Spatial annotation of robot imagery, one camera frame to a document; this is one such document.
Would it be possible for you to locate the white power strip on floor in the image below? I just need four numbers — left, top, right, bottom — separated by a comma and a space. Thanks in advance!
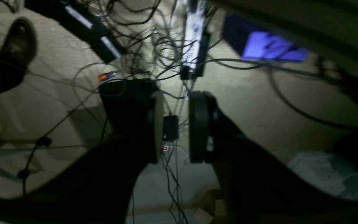
179, 0, 211, 80

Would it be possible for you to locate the black power adapter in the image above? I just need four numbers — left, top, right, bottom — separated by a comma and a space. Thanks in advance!
163, 115, 179, 142

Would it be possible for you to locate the dark shoe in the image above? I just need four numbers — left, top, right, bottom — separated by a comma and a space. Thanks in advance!
0, 16, 38, 70

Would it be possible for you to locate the blue lit box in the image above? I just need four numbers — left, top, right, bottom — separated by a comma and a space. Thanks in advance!
222, 14, 310, 62

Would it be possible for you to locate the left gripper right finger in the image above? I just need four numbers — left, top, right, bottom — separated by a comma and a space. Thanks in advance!
188, 91, 358, 224

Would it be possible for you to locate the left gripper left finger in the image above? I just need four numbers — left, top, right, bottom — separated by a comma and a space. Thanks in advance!
0, 79, 164, 224

